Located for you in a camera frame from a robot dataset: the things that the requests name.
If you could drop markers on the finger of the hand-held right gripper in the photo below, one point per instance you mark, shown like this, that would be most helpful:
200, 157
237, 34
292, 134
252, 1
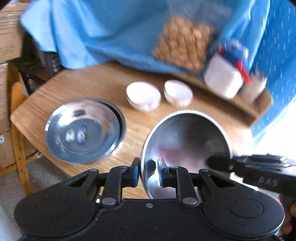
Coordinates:
222, 163

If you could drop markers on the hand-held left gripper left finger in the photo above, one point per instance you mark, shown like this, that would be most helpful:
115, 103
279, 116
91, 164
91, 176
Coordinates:
136, 173

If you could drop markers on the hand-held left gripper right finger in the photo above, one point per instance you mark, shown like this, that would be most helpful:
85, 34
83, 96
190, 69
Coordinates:
161, 173

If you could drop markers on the stainless steel bowl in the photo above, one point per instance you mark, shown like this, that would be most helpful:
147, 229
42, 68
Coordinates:
185, 139

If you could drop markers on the stainless steel plate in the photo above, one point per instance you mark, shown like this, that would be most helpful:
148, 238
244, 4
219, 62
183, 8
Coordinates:
69, 120
122, 129

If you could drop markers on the white bowl red label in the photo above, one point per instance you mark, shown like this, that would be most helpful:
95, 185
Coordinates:
143, 95

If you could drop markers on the white bowl floral print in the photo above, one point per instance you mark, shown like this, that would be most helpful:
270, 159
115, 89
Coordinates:
178, 92

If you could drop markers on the person's right hand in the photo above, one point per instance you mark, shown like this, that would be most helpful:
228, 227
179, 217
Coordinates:
289, 213

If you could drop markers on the wooden shelf riser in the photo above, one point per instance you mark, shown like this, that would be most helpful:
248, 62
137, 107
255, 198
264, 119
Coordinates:
249, 109

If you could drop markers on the white jug blue lid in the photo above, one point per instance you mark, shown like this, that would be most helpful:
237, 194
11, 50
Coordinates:
223, 78

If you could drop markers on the blue dotted curtain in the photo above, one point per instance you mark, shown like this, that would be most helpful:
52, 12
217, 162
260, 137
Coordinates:
277, 58

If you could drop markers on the wooden chair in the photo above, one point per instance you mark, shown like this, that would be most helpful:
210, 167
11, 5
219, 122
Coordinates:
19, 139

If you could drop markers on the clear bag of snacks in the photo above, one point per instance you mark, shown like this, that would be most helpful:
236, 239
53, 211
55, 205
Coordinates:
185, 44

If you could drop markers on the large printed cardboard box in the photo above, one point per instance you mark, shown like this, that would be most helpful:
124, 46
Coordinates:
5, 111

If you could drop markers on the blue cloth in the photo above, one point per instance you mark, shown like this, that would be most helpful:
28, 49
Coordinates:
104, 30

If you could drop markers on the small brown cardboard box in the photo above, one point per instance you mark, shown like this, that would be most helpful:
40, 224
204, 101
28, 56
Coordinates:
11, 32

